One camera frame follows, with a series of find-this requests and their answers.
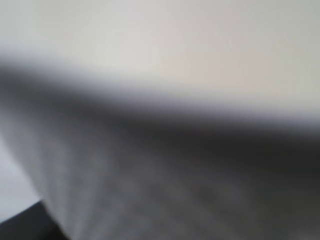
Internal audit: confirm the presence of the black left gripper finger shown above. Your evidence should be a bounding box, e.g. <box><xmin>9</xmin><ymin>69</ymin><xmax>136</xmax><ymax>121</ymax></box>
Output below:
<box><xmin>0</xmin><ymin>202</ymin><xmax>67</xmax><ymax>240</ymax></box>

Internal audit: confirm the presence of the white paper cup green logo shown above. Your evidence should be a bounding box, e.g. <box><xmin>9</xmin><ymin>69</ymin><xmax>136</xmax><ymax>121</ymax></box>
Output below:
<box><xmin>0</xmin><ymin>0</ymin><xmax>320</xmax><ymax>240</ymax></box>

